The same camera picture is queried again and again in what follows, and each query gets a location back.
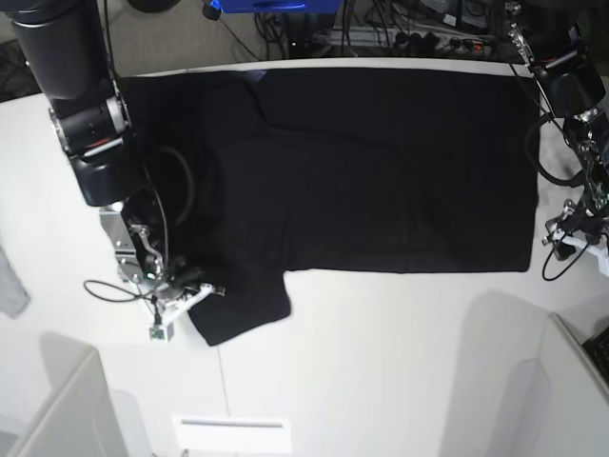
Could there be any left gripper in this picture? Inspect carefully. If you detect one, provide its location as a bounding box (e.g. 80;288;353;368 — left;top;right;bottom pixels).
542;199;608;260

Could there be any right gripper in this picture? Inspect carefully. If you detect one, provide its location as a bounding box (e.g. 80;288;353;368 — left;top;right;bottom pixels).
143;257;226;304

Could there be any black T-shirt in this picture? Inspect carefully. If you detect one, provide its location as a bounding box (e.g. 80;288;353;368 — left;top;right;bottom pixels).
124;69;539;346

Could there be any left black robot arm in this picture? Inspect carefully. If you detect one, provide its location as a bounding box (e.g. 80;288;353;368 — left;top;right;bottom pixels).
503;1;608;261

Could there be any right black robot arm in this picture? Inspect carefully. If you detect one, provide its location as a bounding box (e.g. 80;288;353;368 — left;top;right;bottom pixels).
1;1;225;301

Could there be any black keyboard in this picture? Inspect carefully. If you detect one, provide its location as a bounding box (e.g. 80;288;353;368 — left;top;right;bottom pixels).
583;328;609;382

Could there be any white slotted tray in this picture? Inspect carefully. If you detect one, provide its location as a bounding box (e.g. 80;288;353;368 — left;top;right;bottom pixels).
172;415;292;454

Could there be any right white partition panel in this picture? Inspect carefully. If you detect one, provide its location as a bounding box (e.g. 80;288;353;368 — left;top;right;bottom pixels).
532;314;608;456

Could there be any white partition panel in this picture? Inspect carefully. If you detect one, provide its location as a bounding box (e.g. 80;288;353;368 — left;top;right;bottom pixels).
9;348;128;457
532;314;608;456

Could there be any left white partition panel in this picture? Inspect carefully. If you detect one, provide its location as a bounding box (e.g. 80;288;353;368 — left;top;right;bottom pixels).
9;348;128;457

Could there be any grey cloth at left edge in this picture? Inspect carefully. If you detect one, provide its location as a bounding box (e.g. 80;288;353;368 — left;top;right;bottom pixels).
0;249;30;319

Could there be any blue box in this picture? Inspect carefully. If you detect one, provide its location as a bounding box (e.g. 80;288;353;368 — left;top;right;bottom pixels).
212;0;342;14

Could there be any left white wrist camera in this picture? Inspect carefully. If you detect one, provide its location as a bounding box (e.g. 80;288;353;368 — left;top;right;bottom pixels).
587;247;609;277

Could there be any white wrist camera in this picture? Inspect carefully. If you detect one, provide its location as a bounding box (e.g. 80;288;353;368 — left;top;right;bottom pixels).
148;324;174;343
587;247;609;277

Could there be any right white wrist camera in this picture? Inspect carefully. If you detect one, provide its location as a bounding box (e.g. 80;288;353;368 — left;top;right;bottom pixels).
148;324;174;343

